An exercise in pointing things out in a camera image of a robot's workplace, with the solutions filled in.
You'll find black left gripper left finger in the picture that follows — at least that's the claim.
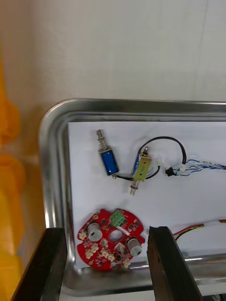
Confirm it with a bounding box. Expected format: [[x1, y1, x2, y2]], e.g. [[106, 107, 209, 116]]
[[11, 227, 68, 301]]

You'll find round red circuit board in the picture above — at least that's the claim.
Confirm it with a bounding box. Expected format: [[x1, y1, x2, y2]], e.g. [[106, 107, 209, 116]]
[[77, 208, 146, 272]]

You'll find metal solenoid with blue label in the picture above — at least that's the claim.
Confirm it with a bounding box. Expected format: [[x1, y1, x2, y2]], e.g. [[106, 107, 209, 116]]
[[96, 129, 163, 181], [129, 137, 188, 196]]

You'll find yellow-orange plastic bin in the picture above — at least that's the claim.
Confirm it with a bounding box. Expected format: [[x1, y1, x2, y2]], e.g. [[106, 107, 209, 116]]
[[0, 154, 27, 301], [0, 58, 22, 146]]

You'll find steel tray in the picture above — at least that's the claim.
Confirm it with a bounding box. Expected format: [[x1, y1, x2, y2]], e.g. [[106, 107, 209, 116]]
[[39, 98, 226, 298]]

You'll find white paper sheet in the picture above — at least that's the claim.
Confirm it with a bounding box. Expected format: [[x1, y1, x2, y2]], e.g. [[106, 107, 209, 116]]
[[67, 121, 226, 269]]

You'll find blue-white twisted wire harness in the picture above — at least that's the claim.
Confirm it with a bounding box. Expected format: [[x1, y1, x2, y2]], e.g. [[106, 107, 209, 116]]
[[165, 158, 226, 177]]

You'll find red black green-yellow wire harness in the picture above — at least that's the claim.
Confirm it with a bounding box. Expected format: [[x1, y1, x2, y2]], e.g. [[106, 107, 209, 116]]
[[173, 218, 226, 242]]

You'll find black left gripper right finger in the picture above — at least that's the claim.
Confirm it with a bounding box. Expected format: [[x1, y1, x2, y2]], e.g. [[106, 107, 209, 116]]
[[146, 226, 203, 301]]

